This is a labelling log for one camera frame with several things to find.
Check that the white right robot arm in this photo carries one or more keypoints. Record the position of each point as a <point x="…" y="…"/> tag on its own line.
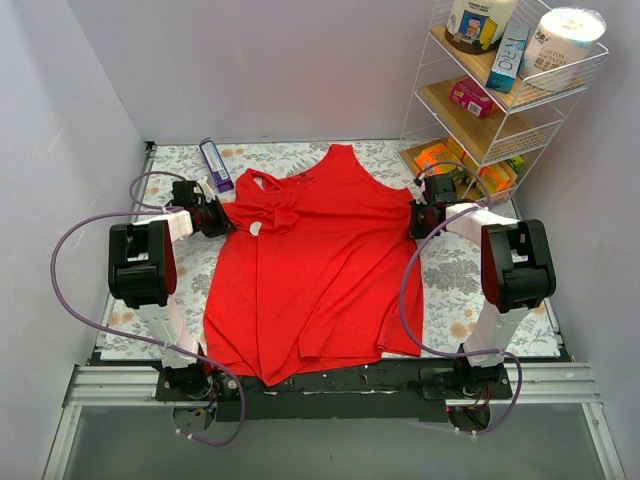
<point x="516" y="272"/>

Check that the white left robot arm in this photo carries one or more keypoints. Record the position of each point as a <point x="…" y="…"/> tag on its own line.
<point x="143" y="274"/>

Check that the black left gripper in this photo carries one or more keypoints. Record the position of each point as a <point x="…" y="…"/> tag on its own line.
<point x="218" y="218"/>

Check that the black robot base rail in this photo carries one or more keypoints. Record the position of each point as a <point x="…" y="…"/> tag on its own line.
<point x="388" y="389"/>

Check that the aluminium frame rail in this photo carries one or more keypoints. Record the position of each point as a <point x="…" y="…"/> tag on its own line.
<point x="113" y="427"/>

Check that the orange box on shelf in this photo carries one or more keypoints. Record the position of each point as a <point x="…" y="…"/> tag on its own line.
<point x="498" y="178"/>

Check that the white wire shelf rack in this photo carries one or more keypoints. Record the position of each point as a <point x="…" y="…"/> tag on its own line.
<point x="523" y="122"/>

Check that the blue toothpaste box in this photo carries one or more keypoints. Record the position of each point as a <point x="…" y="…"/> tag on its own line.
<point x="504" y="70"/>

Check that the white toilet paper roll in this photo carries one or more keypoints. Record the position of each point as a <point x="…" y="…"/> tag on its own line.
<point x="563" y="37"/>

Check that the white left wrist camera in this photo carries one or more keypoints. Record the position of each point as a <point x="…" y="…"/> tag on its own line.
<point x="205" y="187"/>

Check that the pink tissue box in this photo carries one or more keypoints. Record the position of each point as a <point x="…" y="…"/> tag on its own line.
<point x="468" y="95"/>

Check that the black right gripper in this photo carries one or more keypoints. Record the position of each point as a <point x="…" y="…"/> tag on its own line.
<point x="416" y="220"/>

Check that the purple rectangular box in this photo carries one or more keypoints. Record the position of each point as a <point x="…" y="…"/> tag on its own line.
<point x="216" y="166"/>

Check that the cartoon toilet paper pack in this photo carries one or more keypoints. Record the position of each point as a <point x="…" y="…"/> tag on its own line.
<point x="477" y="26"/>

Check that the red tank top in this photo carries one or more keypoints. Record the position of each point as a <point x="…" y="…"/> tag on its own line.
<point x="326" y="283"/>

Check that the floral patterned table mat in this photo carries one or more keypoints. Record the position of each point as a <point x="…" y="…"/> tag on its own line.
<point x="450" y="264"/>

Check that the orange green snack box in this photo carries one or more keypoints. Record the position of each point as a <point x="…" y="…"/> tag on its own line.
<point x="439" y="158"/>

